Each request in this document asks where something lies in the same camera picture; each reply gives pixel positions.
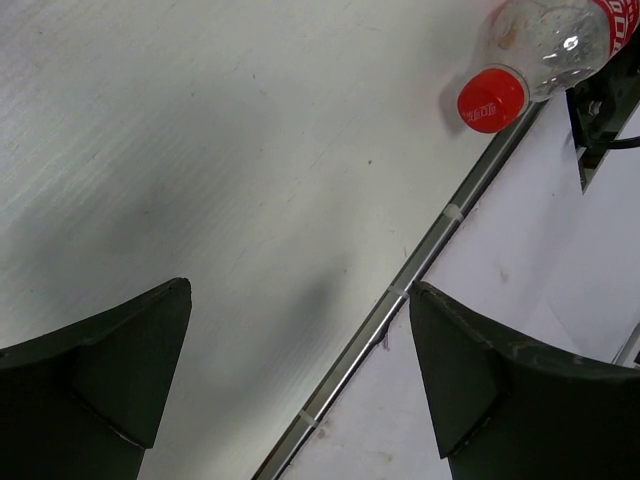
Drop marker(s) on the red label cola bottle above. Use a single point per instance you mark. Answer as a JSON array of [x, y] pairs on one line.
[[536, 49]]

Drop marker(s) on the white front board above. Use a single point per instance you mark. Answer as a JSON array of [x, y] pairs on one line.
[[538, 252]]

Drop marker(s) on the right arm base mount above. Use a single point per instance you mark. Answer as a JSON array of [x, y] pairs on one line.
[[601, 106]]

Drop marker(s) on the aluminium table edge rail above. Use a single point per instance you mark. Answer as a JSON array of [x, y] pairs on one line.
[[375, 328]]

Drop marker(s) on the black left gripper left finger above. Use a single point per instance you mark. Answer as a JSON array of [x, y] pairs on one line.
[[86, 401]]

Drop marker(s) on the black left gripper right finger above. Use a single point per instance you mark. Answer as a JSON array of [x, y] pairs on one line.
[[504, 405]]

